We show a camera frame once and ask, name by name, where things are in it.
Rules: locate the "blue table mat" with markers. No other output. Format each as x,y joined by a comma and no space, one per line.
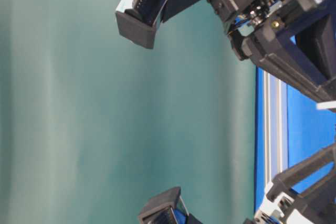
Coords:
309,130

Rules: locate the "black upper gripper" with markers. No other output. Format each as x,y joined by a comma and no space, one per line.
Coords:
294,40

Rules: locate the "aluminium extrusion frame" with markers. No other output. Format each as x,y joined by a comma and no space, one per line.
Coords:
275,126

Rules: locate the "black upper wrist camera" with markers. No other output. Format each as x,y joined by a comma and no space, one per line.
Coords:
138,20

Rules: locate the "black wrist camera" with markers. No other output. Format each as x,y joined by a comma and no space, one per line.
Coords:
166,207
138,20

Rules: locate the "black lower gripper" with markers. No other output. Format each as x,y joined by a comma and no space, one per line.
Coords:
316,204

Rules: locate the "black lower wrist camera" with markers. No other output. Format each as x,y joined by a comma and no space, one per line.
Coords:
166,207

